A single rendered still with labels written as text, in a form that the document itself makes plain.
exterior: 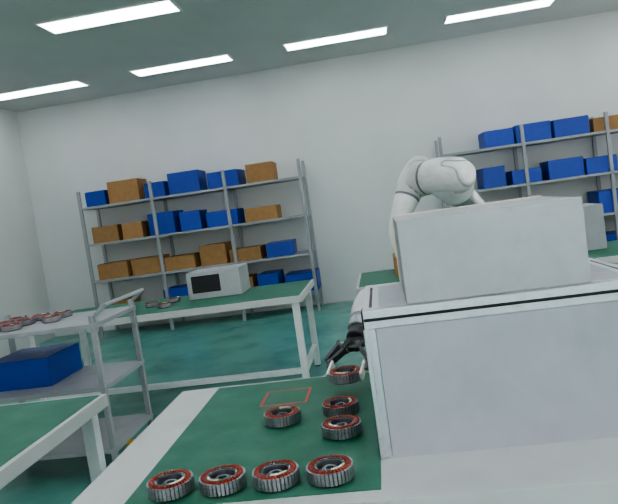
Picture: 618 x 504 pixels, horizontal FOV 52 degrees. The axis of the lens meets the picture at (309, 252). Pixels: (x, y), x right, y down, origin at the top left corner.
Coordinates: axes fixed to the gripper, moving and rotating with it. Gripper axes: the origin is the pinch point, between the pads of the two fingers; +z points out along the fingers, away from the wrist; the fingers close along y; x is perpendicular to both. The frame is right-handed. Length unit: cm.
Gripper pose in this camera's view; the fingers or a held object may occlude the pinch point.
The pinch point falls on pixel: (345, 373)
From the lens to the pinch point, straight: 212.8
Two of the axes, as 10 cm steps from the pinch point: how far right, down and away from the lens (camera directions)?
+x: -3.3, -7.9, -5.1
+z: -2.8, 6.0, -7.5
